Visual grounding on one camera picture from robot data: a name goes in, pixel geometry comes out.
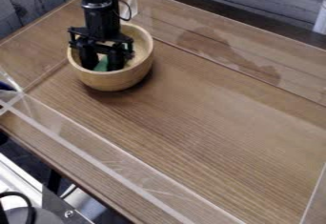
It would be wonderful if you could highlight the clear acrylic front barrier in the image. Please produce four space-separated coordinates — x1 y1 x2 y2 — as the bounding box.
0 72 246 224

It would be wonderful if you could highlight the green rectangular block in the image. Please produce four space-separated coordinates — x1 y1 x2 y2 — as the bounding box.
94 55 110 71

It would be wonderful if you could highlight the white object at right edge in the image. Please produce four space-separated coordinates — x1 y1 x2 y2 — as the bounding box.
313 0 326 35

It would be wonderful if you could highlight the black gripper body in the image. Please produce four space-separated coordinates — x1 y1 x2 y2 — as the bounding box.
69 0 134 51

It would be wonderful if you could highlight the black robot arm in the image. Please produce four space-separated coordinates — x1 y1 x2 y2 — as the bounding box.
69 0 134 71

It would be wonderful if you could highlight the grey metal bracket with screw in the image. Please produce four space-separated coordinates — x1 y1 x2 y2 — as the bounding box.
41 187 95 224

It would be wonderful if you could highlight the black cable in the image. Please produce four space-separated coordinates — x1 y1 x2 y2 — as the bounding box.
0 192 38 224

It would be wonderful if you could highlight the brown wooden bowl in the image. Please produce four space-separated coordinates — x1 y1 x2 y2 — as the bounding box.
69 23 154 92

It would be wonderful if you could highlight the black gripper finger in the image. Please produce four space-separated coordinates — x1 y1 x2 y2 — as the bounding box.
77 40 98 71
107 45 125 71

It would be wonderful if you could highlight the clear acrylic corner bracket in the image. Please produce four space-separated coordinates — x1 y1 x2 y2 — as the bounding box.
121 0 139 21

